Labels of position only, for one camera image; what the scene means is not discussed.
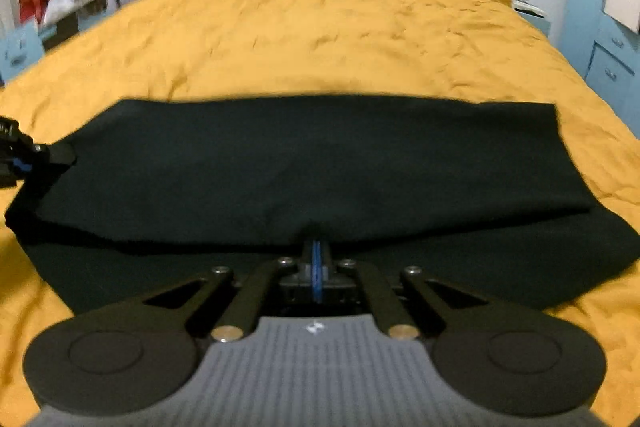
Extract blue nightstand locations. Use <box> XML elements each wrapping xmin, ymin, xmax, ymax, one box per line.
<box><xmin>515</xmin><ymin>9</ymin><xmax>552</xmax><ymax>38</ymax></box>

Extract blue chair with face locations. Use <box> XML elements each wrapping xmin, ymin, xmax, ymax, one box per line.
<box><xmin>0</xmin><ymin>24</ymin><xmax>47</xmax><ymax>84</ymax></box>

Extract yellow quilted bed blanket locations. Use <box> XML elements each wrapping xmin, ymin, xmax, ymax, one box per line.
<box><xmin>0</xmin><ymin>0</ymin><xmax>640</xmax><ymax>427</ymax></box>

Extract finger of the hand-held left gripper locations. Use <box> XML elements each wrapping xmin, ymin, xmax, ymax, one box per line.
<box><xmin>29</xmin><ymin>141</ymin><xmax>77</xmax><ymax>168</ymax></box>

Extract blue and white wardrobe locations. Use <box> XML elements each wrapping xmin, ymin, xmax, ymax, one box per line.
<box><xmin>565</xmin><ymin>0</ymin><xmax>640</xmax><ymax>110</ymax></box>

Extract black pants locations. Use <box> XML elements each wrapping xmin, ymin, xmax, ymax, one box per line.
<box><xmin>4</xmin><ymin>94</ymin><xmax>640</xmax><ymax>317</ymax></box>

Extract red bag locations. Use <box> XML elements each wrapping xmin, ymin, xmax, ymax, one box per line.
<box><xmin>18</xmin><ymin>0</ymin><xmax>52</xmax><ymax>26</ymax></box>

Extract white plastic bag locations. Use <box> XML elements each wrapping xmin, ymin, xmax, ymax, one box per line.
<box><xmin>42</xmin><ymin>0</ymin><xmax>77</xmax><ymax>26</ymax></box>

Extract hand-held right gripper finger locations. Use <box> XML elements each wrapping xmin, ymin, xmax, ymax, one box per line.
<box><xmin>142</xmin><ymin>239</ymin><xmax>318</xmax><ymax>342</ymax></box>
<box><xmin>316</xmin><ymin>239</ymin><xmax>490</xmax><ymax>341</ymax></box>

